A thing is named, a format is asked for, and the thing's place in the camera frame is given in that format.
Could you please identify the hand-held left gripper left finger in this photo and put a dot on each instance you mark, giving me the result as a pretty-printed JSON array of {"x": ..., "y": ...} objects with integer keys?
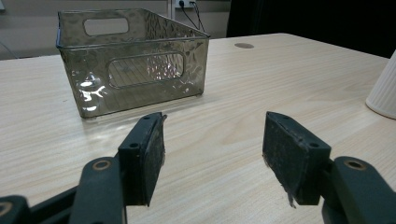
[{"x": 141, "y": 158}]

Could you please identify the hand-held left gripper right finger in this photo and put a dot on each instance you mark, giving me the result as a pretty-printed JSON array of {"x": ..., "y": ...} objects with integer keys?
[{"x": 292, "y": 158}]

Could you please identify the clear grey plastic storage basket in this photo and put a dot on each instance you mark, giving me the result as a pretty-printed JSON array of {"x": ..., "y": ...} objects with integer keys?
[{"x": 93, "y": 77}]

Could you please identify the white ribbed cup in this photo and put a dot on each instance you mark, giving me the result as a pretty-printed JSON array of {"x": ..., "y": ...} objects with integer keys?
[{"x": 384, "y": 90}]

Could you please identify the white wall socket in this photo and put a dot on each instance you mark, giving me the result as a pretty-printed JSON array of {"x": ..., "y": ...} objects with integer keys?
[{"x": 185, "y": 3}]

